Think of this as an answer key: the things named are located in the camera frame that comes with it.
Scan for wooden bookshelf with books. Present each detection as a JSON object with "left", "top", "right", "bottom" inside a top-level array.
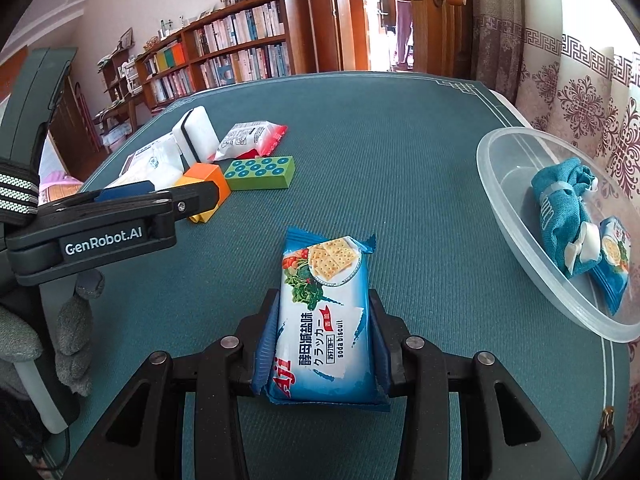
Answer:
[{"left": 135, "top": 0, "right": 318, "bottom": 111}]

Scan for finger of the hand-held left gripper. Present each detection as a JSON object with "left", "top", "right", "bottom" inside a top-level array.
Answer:
[
  {"left": 94, "top": 180, "right": 155, "bottom": 204},
  {"left": 62, "top": 182, "right": 222, "bottom": 237}
]

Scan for black cable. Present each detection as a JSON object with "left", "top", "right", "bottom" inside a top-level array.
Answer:
[{"left": 595, "top": 404, "right": 623, "bottom": 480}]

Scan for wooden door frame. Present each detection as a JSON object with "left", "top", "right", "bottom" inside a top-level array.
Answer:
[{"left": 309, "top": 0, "right": 372, "bottom": 74}]

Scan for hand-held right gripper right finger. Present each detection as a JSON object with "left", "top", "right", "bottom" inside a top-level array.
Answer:
[{"left": 369, "top": 287, "right": 582, "bottom": 480}]

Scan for green block with blue dots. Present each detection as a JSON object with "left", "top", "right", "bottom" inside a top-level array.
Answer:
[{"left": 223, "top": 156, "right": 296, "bottom": 192}]

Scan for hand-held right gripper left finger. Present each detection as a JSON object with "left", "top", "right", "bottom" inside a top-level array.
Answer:
[{"left": 65, "top": 289, "right": 281, "bottom": 480}]

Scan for dark wooden cabinet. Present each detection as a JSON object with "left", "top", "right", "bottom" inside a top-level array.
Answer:
[{"left": 47, "top": 75, "right": 101, "bottom": 181}]

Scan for small wooden shelf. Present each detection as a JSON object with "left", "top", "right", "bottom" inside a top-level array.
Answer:
[{"left": 97, "top": 27, "right": 145, "bottom": 153}]

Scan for white medicine box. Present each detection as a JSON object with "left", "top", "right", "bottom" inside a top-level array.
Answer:
[{"left": 122, "top": 137, "right": 183, "bottom": 183}]

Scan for blue cloth pouch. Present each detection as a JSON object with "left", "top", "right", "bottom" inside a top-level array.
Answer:
[{"left": 531, "top": 156, "right": 599, "bottom": 278}]

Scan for patterned curtain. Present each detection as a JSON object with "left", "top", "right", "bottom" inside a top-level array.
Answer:
[{"left": 470, "top": 0, "right": 640, "bottom": 221}]

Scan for hanging purple pants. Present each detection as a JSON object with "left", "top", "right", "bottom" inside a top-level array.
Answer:
[{"left": 395, "top": 0, "right": 415, "bottom": 68}]

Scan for bed with pink cover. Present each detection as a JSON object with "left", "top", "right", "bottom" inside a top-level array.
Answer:
[{"left": 39, "top": 132, "right": 86, "bottom": 206}]

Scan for large blue biscuit packet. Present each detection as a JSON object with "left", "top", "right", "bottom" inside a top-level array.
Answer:
[{"left": 250, "top": 226, "right": 392, "bottom": 412}]

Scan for clear plastic bowl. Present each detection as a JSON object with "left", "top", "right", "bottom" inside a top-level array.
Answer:
[{"left": 476, "top": 127, "right": 640, "bottom": 343}]

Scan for teal table mat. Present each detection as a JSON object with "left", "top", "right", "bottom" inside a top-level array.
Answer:
[{"left": 42, "top": 72, "right": 631, "bottom": 480}]

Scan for wooden door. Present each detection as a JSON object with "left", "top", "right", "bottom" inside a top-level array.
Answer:
[{"left": 407, "top": 0, "right": 473, "bottom": 79}]

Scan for person's left hand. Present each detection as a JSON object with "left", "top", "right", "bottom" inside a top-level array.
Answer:
[{"left": 0, "top": 269, "right": 107, "bottom": 397}]

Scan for orange and yellow block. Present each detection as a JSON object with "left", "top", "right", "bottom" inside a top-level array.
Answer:
[{"left": 175, "top": 162, "right": 232, "bottom": 224}]

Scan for white and red packet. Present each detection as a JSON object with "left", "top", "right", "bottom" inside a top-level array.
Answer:
[{"left": 209, "top": 120, "right": 289, "bottom": 162}]

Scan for white sponge with black stripe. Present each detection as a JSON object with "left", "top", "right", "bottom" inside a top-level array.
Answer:
[
  {"left": 171, "top": 106, "right": 221, "bottom": 167},
  {"left": 105, "top": 172, "right": 151, "bottom": 192}
]

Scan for small blue biscuit packet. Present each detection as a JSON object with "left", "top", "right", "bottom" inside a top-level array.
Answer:
[{"left": 592, "top": 216, "right": 632, "bottom": 316}]

